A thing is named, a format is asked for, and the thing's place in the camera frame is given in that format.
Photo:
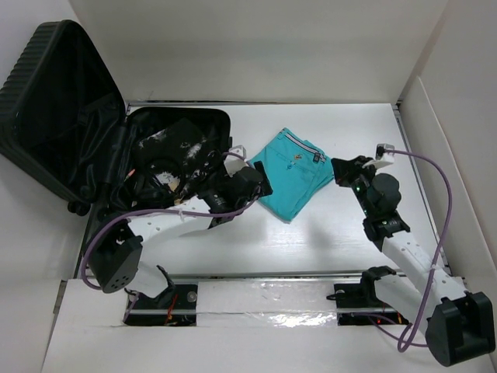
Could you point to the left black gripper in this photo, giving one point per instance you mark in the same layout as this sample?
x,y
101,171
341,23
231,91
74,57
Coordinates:
x,y
264,189

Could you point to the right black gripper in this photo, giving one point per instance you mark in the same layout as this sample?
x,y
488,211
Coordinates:
x,y
345,169

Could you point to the turquoise shorts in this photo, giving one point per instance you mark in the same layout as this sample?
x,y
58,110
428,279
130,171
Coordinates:
x,y
296,170

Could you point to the black white tie-dye shirt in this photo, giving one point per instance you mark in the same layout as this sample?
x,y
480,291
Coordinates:
x,y
196,148

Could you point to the gold makeup brush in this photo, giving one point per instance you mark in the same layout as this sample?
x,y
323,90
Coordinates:
x,y
177,192

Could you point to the black wired headphones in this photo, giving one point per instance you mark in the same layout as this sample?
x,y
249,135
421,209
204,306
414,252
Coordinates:
x,y
153,182

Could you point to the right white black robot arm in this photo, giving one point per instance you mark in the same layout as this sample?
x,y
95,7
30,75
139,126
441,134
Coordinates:
x,y
458,325

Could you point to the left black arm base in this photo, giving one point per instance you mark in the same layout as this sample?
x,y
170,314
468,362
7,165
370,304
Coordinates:
x,y
174,309

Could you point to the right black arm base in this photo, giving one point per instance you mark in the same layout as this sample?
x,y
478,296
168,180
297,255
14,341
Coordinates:
x,y
354,309

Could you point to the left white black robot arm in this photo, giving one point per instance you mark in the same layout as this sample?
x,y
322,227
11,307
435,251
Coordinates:
x,y
114,258

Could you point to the black hard-shell suitcase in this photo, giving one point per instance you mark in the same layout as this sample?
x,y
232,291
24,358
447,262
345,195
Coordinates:
x,y
64,121

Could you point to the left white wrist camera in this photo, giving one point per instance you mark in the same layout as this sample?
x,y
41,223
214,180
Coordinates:
x,y
235,160

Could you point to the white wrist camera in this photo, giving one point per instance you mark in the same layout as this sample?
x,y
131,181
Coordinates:
x,y
384,157
235,160

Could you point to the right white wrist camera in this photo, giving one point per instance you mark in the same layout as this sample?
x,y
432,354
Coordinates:
x,y
384,157

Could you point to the silver aluminium rail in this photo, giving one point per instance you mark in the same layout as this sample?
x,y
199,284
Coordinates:
x,y
254,276

